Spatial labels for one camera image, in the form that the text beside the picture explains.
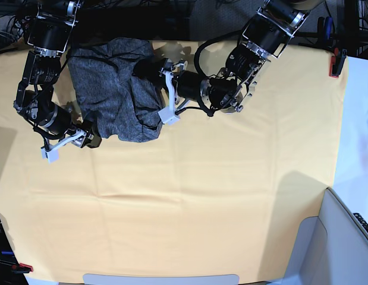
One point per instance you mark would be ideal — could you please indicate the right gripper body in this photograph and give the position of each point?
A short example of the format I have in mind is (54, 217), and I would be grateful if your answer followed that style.
(55, 126)

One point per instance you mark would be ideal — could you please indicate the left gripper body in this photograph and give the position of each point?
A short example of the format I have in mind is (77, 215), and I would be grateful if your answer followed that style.
(186, 89)

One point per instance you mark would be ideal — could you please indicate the grey long-sleeve shirt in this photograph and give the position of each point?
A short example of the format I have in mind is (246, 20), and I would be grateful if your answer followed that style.
(107, 91)

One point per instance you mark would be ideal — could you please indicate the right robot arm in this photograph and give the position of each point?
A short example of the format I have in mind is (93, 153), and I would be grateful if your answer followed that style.
(49, 35)

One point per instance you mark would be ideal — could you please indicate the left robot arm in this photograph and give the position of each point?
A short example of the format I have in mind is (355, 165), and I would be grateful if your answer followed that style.
(265, 35)

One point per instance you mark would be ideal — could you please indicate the yellow table cloth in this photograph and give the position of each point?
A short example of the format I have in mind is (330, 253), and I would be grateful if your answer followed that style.
(210, 196)

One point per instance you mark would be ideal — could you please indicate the grey plate at table edge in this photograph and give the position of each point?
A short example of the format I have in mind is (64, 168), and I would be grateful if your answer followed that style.
(227, 279)

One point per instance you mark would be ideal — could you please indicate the red black clamp left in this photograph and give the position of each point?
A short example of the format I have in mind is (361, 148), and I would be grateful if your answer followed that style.
(21, 268)

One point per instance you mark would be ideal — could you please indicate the red black clamp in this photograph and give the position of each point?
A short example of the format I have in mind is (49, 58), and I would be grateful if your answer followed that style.
(21, 268)
(337, 62)

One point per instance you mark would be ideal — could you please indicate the red black clamp right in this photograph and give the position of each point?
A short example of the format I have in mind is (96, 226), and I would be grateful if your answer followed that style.
(337, 62)

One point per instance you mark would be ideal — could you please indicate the white cardboard box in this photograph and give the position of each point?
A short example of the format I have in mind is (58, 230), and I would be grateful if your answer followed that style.
(330, 248)

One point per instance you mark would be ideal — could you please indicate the black remote on box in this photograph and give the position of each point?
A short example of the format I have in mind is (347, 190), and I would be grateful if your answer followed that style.
(361, 220)

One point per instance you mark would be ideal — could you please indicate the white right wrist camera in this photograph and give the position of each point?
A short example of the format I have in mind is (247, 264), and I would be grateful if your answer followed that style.
(51, 155)

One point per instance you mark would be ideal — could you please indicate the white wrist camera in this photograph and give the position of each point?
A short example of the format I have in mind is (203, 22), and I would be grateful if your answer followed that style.
(51, 155)
(168, 116)

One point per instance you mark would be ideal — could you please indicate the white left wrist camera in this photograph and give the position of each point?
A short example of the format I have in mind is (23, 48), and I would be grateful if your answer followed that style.
(168, 116)

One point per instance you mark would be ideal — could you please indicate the blue handled tool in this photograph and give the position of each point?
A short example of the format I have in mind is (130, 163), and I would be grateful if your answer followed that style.
(325, 26)

